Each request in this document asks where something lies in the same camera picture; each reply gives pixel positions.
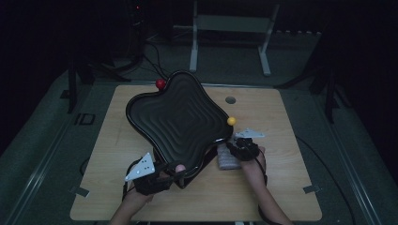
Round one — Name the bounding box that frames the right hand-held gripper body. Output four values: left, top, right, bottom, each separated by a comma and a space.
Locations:
234, 127, 267, 162

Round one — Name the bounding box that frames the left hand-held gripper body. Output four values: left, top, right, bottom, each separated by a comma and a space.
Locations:
124, 152, 176, 197

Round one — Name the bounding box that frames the grey cloth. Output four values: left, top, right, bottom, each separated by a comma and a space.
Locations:
217, 142, 242, 172

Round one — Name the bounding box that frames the black wavy tray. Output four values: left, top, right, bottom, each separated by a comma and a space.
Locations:
125, 70, 234, 179

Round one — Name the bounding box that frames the person's right hand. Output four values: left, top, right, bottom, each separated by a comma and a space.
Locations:
241, 146, 268, 181

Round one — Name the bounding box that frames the person's left hand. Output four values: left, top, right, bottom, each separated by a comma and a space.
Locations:
124, 188, 155, 211

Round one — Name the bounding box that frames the black tray base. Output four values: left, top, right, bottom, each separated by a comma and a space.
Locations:
175, 144, 220, 190

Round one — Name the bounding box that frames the black tripod stand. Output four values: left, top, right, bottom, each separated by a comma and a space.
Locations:
60, 57, 132, 114
275, 62, 345, 125

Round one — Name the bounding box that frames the white power strip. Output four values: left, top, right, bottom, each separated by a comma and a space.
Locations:
274, 29, 322, 36

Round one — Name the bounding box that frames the dark equipment with red light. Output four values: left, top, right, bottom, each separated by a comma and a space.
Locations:
125, 0, 148, 64

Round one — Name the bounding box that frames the left hand-held gripper cable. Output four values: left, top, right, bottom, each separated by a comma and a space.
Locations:
121, 158, 140, 202

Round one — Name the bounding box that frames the hand-held gripper cable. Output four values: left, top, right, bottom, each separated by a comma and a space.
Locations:
254, 149, 284, 225
121, 158, 140, 202

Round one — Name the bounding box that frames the right hand-held gripper cable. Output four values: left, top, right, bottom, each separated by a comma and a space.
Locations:
254, 149, 284, 225

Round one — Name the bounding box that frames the dark floor bracket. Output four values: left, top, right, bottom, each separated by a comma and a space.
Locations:
74, 112, 96, 127

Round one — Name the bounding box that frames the black floor cable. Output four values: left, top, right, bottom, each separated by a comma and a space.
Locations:
295, 135, 358, 225

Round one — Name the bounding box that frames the black cable bundle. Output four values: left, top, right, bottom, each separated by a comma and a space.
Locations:
142, 40, 172, 81

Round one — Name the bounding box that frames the white metal stand frame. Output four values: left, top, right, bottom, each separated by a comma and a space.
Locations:
173, 1, 281, 77

